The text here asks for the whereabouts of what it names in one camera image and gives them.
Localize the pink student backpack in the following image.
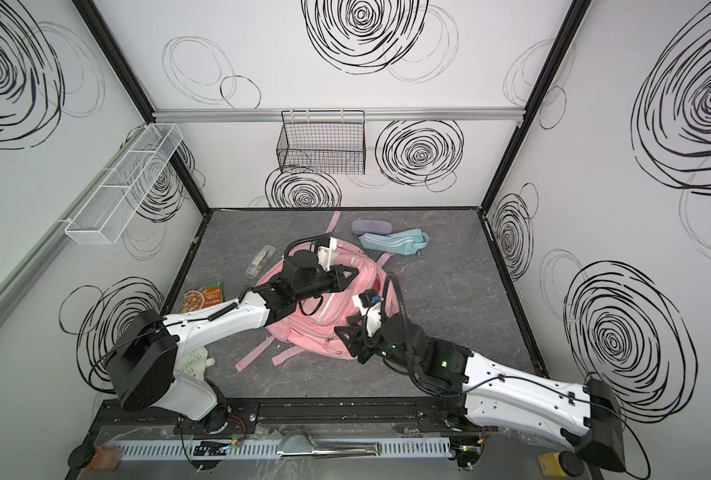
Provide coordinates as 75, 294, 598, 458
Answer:
236, 211, 391, 371

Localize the purple glasses case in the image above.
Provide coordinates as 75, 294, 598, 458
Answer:
351, 219, 393, 236

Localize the light blue pouch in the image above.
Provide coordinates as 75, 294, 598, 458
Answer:
359, 229, 431, 256

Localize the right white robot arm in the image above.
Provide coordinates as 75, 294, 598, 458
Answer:
336, 275, 634, 473

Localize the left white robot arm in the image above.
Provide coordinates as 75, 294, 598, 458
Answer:
95, 234, 359, 421

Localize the clear plastic pencil case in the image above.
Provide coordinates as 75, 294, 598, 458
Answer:
246, 245, 276, 278

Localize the green snack packet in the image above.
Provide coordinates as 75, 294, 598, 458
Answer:
181, 281, 224, 314

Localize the yellow black button box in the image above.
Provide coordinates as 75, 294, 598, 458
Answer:
537, 451, 585, 478

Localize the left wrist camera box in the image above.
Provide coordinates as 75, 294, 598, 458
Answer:
317, 237, 338, 271

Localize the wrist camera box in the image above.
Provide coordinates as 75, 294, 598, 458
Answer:
317, 237, 338, 271
353, 289, 383, 337

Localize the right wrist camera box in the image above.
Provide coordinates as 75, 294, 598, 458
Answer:
353, 289, 383, 337

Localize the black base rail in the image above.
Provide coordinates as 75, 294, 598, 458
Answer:
89, 397, 481, 438

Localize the white slotted cable duct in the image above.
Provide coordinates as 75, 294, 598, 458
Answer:
107, 434, 453, 462

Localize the black wire basket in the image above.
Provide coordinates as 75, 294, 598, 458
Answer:
276, 120, 367, 175

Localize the aluminium wall rail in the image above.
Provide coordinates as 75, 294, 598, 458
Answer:
153, 106, 525, 123

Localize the white wire shelf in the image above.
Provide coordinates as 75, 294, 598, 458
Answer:
65, 123, 183, 246

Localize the black corner frame post left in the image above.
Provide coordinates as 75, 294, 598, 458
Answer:
72, 0, 212, 218

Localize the black corner frame post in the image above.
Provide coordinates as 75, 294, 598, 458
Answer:
72, 0, 212, 218
481, 0, 591, 214

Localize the black corner frame post right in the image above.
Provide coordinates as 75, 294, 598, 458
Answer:
481, 0, 591, 214

